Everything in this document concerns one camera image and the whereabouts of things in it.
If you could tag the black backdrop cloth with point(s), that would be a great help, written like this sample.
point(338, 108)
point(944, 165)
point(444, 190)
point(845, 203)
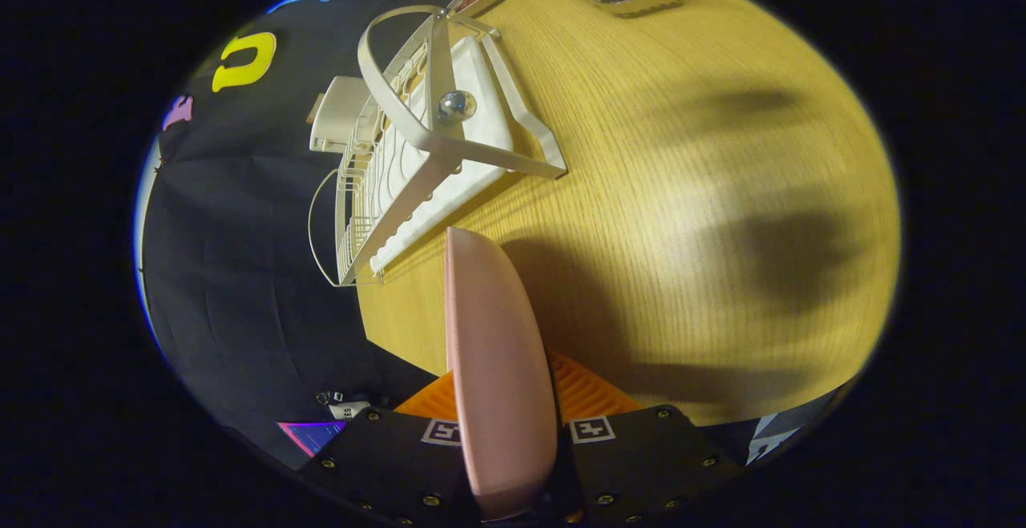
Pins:
point(240, 272)

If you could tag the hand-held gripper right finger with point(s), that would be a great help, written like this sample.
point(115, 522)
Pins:
point(641, 456)

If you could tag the pink plate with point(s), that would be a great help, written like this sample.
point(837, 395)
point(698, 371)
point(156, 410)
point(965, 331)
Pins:
point(497, 368)

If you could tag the white toaster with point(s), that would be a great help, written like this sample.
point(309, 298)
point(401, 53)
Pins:
point(337, 111)

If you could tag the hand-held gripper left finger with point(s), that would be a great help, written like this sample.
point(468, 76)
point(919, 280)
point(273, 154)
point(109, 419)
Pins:
point(385, 456)

